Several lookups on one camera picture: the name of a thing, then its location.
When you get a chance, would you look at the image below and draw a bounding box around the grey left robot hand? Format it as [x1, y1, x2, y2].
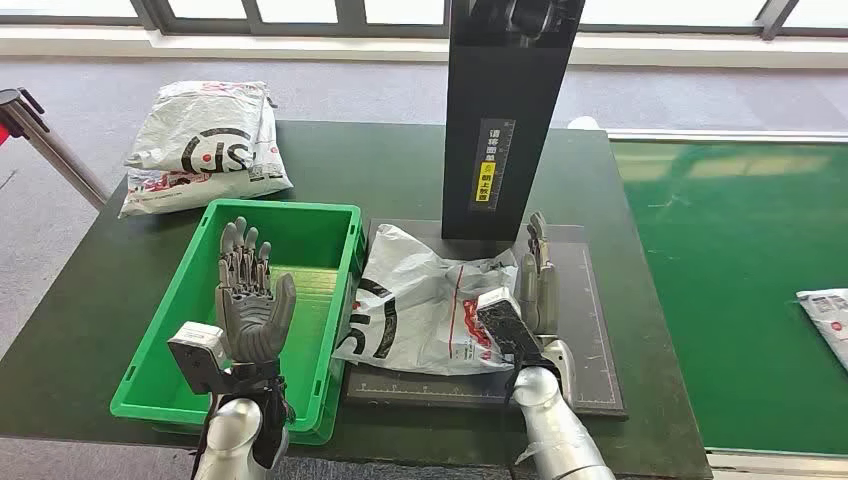
[213, 216, 298, 366]

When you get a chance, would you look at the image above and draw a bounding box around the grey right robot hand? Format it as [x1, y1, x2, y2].
[516, 211, 561, 338]

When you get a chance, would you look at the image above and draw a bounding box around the white plastic courier parcel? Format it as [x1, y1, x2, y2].
[333, 223, 521, 378]
[796, 288, 848, 372]
[124, 80, 270, 177]
[117, 99, 294, 220]

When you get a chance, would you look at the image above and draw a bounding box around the black inbound scanner machine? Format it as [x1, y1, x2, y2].
[343, 0, 629, 420]

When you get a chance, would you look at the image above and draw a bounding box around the green plastic crate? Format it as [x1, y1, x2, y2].
[109, 198, 367, 446]

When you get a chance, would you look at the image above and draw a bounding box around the black yellow ruler sticker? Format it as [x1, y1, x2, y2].
[468, 119, 517, 213]

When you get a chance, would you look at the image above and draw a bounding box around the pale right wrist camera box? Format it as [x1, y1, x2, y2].
[475, 286, 545, 366]

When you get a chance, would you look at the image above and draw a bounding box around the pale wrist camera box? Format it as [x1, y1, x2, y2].
[166, 321, 230, 395]
[475, 286, 545, 366]

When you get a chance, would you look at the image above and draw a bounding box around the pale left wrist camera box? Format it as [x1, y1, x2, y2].
[166, 321, 230, 395]

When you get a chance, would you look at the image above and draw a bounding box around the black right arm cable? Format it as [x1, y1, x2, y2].
[504, 360, 526, 480]

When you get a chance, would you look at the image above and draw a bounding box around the silver stanchion post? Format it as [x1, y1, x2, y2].
[0, 87, 111, 212]

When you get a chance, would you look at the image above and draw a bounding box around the dark window frame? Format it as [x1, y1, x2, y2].
[0, 0, 848, 40]

